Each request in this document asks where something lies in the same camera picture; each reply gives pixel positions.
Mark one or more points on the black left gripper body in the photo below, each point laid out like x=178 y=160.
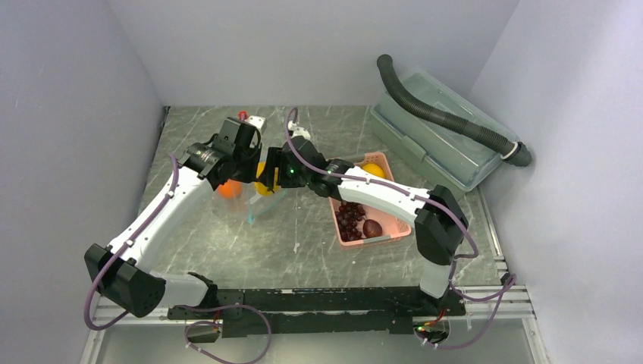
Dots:
x=246 y=168

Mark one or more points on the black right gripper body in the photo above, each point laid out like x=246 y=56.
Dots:
x=287 y=176

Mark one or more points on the yellow bell pepper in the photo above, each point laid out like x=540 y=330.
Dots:
x=262 y=189

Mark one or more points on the clear zip top bag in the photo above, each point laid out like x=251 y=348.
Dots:
x=251 y=204

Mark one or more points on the orange fruit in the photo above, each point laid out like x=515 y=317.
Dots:
x=230 y=190

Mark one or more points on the yellow mango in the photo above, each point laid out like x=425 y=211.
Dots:
x=374 y=169

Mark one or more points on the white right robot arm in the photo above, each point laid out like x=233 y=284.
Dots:
x=435 y=216

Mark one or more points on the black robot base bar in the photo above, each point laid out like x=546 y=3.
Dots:
x=396 y=310

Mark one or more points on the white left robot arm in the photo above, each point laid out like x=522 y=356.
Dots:
x=122 y=271

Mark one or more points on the dark purple grape bunch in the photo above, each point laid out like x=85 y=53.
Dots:
x=349 y=217

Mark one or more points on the dark red round fruit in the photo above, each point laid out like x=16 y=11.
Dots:
x=371 y=228

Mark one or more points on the pink perforated plastic basket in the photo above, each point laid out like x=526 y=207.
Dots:
x=393 y=228

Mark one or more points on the green lidded storage box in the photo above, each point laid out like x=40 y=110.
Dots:
x=439 y=155

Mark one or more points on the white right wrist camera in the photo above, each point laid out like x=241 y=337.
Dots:
x=295 y=130

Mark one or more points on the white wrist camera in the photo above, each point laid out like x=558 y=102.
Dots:
x=295 y=130
x=258 y=122

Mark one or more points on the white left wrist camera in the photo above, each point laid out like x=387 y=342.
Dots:
x=258 y=122

